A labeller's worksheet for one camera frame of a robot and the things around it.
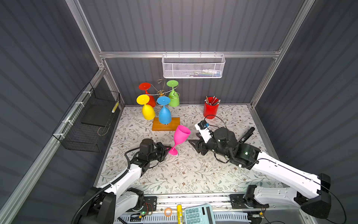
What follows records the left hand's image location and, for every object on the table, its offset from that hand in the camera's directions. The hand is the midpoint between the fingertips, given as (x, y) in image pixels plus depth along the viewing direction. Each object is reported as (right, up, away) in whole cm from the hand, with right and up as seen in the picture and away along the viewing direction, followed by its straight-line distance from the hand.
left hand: (172, 146), depth 82 cm
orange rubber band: (-3, -31, -12) cm, 34 cm away
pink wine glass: (+5, +8, -7) cm, 12 cm away
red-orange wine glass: (-16, +37, +2) cm, 40 cm away
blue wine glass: (-5, +19, 0) cm, 20 cm away
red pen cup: (+27, +25, +19) cm, 42 cm away
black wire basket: (-44, +13, -10) cm, 47 cm away
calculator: (+15, -31, -13) cm, 37 cm away
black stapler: (+52, +5, +15) cm, 54 cm away
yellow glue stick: (+4, -31, -13) cm, 34 cm away
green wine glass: (0, +31, +9) cm, 33 cm away
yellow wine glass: (-16, +21, +4) cm, 26 cm away
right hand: (+11, +7, -16) cm, 21 cm away
